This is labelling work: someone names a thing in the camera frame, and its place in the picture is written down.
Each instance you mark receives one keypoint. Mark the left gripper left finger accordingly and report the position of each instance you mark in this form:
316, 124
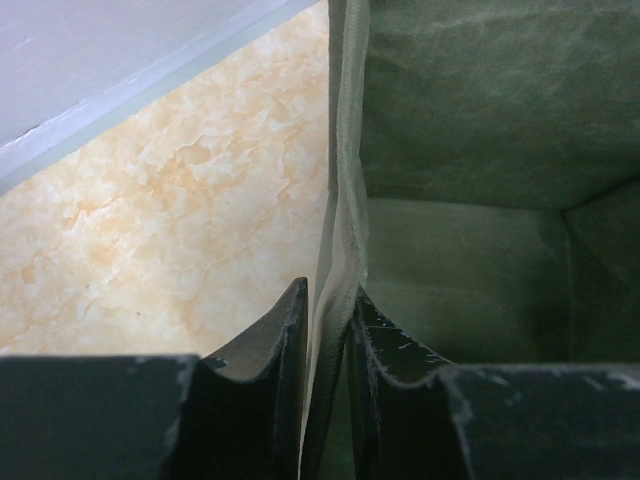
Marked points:
234, 414

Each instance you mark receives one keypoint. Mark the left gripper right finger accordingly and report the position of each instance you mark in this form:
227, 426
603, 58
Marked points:
416, 415

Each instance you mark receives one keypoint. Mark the green canvas bag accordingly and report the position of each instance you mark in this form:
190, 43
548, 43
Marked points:
483, 190

